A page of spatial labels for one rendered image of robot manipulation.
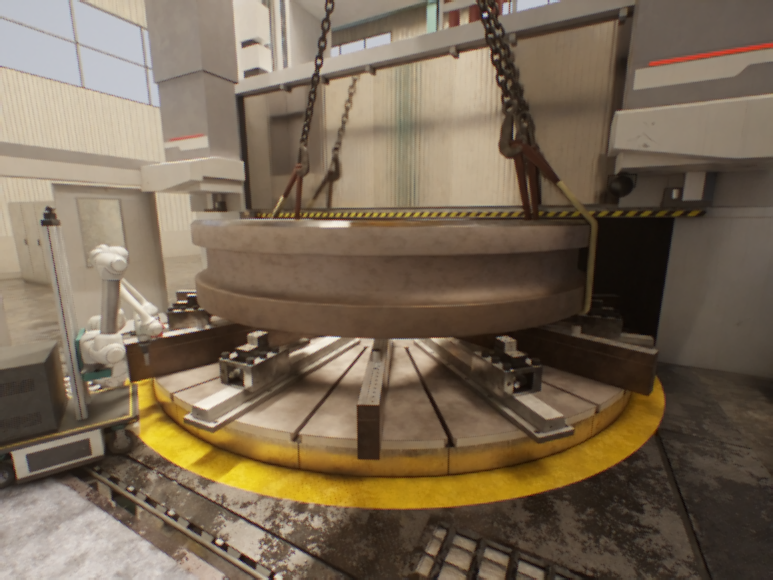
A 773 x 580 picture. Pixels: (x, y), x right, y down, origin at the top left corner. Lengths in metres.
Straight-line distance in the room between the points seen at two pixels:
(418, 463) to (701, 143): 3.05
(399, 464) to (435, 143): 4.48
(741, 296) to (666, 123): 2.77
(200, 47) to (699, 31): 5.84
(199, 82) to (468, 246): 5.07
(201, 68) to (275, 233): 4.06
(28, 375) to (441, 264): 2.98
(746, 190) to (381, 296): 3.42
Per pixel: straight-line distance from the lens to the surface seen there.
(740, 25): 4.27
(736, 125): 3.67
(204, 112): 6.65
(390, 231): 2.77
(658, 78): 4.10
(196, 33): 6.94
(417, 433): 2.75
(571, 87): 5.63
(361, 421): 2.37
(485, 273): 3.17
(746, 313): 5.83
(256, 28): 8.29
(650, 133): 3.58
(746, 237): 5.70
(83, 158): 6.85
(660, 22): 4.23
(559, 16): 5.77
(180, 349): 4.13
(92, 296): 7.00
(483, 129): 5.69
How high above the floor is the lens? 1.80
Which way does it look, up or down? 11 degrees down
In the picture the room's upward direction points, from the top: straight up
